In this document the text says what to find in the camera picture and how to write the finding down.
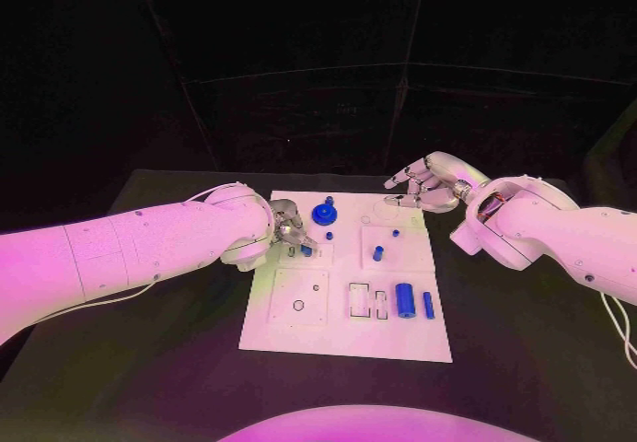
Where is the thick blue cylinder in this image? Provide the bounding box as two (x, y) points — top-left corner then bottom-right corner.
(394, 282), (419, 320)

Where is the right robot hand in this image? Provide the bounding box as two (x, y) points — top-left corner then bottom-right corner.
(384, 150), (494, 213)

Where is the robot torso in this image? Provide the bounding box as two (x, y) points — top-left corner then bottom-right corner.
(215, 404), (543, 442)

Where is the white task board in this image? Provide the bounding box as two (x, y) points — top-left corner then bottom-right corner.
(238, 190), (455, 364)

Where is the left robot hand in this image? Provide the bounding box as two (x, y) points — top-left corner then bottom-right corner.
(269, 198), (319, 250)

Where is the white cable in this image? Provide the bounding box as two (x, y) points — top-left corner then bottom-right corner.
(27, 281), (159, 328)
(185, 181), (247, 204)
(599, 292), (637, 370)
(613, 296), (637, 350)

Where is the blue gear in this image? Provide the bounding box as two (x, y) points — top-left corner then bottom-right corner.
(311, 203), (339, 227)

